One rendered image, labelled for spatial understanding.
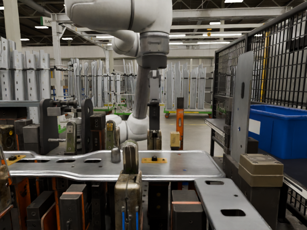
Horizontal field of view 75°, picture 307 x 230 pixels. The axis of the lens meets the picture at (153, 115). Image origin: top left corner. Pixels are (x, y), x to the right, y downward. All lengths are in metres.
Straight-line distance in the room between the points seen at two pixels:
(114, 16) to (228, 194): 0.51
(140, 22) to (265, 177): 0.51
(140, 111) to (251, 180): 0.93
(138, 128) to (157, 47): 0.88
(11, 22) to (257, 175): 8.66
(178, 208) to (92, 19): 0.50
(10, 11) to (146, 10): 8.41
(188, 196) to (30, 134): 0.67
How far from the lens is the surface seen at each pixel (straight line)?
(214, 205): 0.47
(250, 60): 0.63
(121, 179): 0.46
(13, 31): 8.74
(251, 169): 0.56
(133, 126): 1.38
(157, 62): 0.59
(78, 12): 0.58
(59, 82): 7.44
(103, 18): 0.58
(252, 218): 0.46
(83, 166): 0.66
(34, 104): 1.04
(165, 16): 0.61
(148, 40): 0.59
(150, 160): 0.66
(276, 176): 0.58
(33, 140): 0.94
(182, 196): 0.52
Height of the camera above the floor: 1.25
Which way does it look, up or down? 9 degrees down
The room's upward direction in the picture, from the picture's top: straight up
